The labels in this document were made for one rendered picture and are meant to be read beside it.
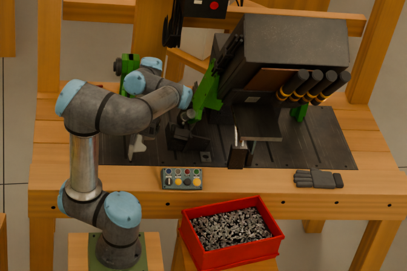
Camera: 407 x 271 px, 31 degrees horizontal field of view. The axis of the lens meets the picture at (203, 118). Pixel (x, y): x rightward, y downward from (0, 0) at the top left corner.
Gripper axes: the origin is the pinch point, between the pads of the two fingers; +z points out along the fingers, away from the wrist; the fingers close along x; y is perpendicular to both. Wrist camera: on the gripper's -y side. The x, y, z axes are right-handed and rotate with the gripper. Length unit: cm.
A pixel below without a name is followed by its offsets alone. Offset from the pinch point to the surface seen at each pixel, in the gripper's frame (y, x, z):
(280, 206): 54, 27, 20
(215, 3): 15, 40, -51
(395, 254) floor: 117, 126, 78
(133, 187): 0.0, 5.3, 15.4
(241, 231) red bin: 42.3, 1.5, 21.5
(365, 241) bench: 92, 56, 41
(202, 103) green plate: 17.7, 24.9, -15.7
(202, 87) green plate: 15.9, 30.5, -20.1
